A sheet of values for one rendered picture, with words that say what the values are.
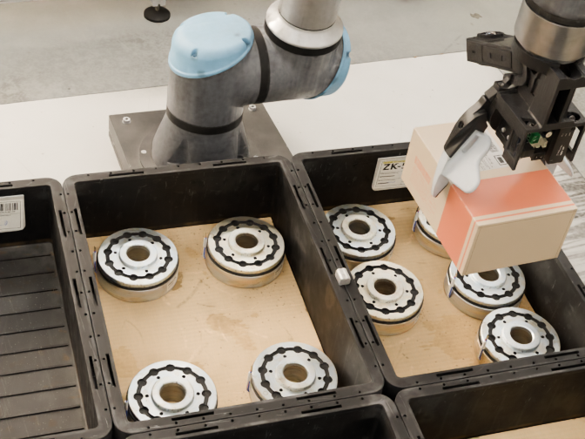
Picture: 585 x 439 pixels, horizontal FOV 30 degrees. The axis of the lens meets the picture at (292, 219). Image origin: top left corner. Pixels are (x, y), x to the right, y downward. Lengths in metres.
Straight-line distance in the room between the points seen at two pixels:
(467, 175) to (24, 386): 0.56
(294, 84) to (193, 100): 0.15
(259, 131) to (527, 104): 0.76
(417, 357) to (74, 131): 0.74
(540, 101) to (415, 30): 2.42
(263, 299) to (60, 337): 0.26
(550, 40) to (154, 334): 0.61
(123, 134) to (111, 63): 1.42
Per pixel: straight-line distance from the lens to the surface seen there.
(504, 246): 1.17
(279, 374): 1.28
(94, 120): 1.85
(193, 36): 1.58
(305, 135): 1.86
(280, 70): 1.60
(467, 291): 1.43
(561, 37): 1.04
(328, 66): 1.63
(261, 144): 1.76
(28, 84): 3.09
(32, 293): 1.40
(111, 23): 3.33
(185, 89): 1.59
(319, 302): 1.36
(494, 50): 1.14
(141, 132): 1.76
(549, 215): 1.17
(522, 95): 1.11
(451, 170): 1.15
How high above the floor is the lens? 1.87
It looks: 43 degrees down
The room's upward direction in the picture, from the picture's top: 10 degrees clockwise
